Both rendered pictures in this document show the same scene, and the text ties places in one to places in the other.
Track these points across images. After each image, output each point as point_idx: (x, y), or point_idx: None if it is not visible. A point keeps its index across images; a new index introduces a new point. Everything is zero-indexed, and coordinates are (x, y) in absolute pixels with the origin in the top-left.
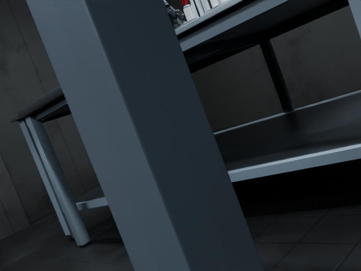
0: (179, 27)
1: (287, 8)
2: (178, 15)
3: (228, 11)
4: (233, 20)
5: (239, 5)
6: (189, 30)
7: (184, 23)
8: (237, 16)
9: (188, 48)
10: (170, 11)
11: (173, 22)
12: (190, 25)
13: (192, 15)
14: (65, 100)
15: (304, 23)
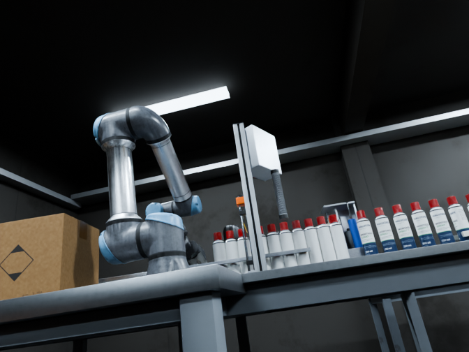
0: (202, 265)
1: None
2: (201, 249)
3: (437, 258)
4: (448, 274)
5: (455, 253)
6: (353, 268)
7: (212, 262)
8: (455, 270)
9: (347, 297)
10: (191, 241)
11: (190, 256)
12: (377, 258)
13: (225, 255)
14: (9, 336)
15: (292, 308)
